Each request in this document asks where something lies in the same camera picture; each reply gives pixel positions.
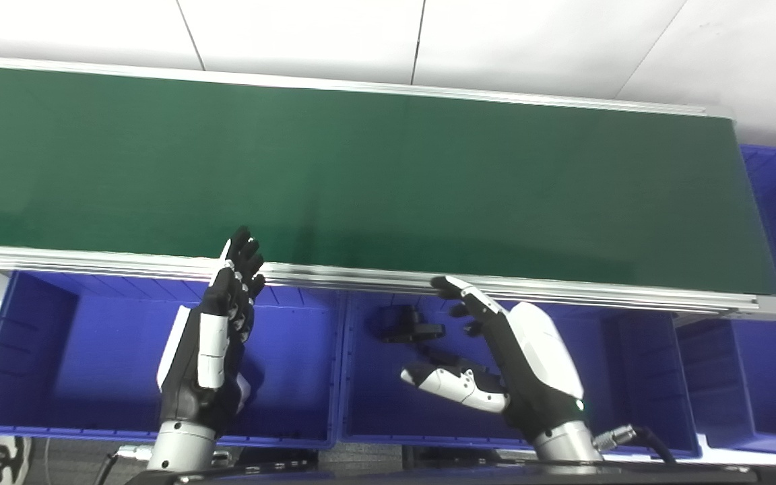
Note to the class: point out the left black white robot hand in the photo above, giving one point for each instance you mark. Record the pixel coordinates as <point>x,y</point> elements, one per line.
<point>192,384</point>

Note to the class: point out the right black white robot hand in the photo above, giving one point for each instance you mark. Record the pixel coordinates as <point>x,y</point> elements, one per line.
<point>539,364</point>

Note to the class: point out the black flanged metal part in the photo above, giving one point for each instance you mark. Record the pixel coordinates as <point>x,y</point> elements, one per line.
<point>401,325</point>

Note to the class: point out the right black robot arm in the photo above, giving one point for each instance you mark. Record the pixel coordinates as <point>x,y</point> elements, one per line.
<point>566,444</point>

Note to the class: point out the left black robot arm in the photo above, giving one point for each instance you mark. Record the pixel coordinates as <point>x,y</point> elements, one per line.
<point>182,448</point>

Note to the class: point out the green conveyor belt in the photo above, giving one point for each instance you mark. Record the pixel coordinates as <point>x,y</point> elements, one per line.
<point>388,188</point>

